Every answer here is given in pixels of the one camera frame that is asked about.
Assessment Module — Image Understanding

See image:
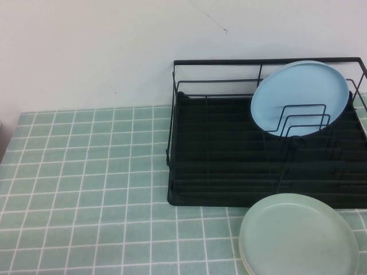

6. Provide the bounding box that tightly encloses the yellow round plate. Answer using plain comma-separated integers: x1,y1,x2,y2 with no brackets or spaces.
240,249,255,275

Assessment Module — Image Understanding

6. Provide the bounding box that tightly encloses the light blue round plate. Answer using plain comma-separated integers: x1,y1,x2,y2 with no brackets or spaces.
249,60,351,138

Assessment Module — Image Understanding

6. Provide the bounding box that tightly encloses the pale green round plate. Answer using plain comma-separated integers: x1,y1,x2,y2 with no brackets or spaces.
239,192,359,275

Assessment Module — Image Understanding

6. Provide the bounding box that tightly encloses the pink round plate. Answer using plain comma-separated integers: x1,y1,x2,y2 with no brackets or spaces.
239,243,259,275

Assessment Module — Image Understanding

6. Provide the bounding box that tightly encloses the green checked tablecloth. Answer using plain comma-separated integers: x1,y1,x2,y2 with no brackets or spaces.
0,91,367,275

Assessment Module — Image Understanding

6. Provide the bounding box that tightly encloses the black wire dish rack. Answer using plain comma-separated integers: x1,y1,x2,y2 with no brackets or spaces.
167,91,367,209
165,57,367,209

